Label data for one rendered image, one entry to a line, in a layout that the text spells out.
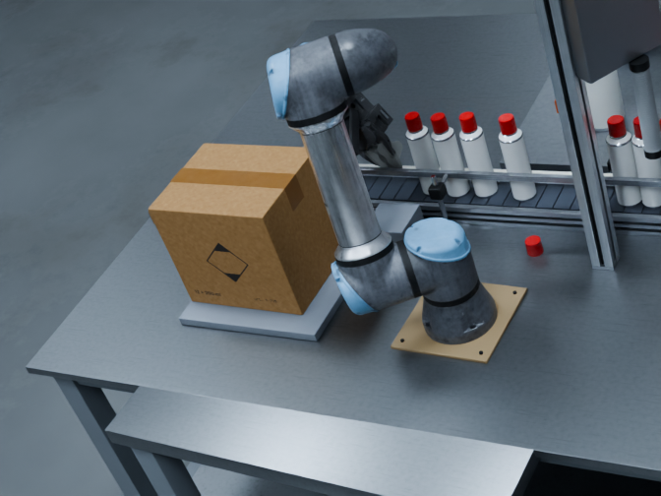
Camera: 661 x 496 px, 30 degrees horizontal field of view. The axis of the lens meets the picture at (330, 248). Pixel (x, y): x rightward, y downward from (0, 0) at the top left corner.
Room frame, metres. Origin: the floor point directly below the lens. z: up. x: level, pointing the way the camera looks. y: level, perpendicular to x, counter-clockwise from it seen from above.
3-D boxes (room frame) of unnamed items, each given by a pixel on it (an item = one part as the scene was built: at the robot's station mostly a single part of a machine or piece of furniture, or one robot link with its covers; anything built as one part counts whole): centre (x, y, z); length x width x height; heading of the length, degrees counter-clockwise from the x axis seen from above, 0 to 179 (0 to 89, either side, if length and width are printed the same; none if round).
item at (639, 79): (1.86, -0.64, 1.18); 0.04 x 0.04 x 0.21
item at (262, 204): (2.25, 0.14, 0.99); 0.30 x 0.24 x 0.27; 50
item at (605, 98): (2.30, -0.69, 1.03); 0.09 x 0.09 x 0.30
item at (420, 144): (2.29, -0.27, 0.98); 0.05 x 0.05 x 0.20
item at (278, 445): (2.01, -0.06, 0.81); 0.90 x 0.90 x 0.04; 49
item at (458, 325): (1.89, -0.20, 0.89); 0.15 x 0.15 x 0.10
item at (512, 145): (2.14, -0.44, 0.98); 0.05 x 0.05 x 0.20
